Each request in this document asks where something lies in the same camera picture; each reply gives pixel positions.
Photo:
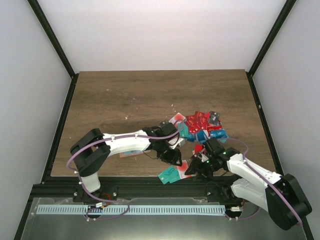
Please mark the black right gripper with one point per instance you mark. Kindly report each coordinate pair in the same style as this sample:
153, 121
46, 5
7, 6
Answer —
196, 165

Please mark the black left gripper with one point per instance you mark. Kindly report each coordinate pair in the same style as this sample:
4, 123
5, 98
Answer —
173, 158

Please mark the white red circle card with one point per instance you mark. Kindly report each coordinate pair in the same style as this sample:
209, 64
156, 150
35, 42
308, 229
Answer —
182, 170
177, 118

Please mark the teal card large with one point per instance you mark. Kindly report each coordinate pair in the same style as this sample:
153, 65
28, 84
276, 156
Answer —
169, 175

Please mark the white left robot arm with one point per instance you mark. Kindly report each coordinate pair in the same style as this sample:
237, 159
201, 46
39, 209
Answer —
91, 151

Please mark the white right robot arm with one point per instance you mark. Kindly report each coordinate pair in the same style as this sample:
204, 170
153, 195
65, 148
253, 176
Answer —
279, 195

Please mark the plain red card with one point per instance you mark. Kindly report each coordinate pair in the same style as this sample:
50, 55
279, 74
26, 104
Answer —
212, 127

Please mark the red VIP card behind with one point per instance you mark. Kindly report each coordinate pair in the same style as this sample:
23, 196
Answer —
198, 121

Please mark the black VIP logo card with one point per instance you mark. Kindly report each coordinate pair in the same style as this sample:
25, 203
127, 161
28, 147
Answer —
214, 118

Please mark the grey metal tray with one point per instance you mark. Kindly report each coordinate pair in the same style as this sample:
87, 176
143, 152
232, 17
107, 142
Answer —
253, 225

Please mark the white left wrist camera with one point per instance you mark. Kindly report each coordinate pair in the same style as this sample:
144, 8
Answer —
176, 142

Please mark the black aluminium frame rail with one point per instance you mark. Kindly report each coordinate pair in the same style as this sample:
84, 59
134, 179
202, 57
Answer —
128, 187

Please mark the white slotted cable duct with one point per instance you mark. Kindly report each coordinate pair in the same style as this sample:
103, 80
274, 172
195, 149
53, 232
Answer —
115, 210

